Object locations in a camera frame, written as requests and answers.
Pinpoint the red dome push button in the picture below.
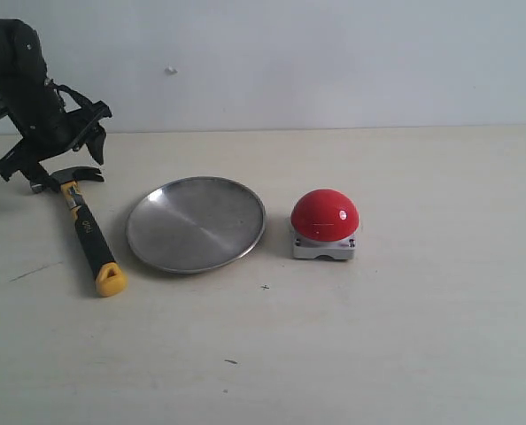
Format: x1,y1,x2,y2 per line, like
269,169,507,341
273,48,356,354
290,189,360,261

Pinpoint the small white wall plug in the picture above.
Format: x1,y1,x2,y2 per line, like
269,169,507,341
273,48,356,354
165,66,178,75

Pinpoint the round silver metal plate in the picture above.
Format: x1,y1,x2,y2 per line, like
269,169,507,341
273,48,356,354
126,176,266,274

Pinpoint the black yellow claw hammer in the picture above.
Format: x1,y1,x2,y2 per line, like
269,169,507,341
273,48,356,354
29,166,128,298

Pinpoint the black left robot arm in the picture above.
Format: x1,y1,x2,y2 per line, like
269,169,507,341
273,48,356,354
0,19,112,187

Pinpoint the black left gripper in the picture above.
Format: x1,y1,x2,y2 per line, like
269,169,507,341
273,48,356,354
0,101,112,193

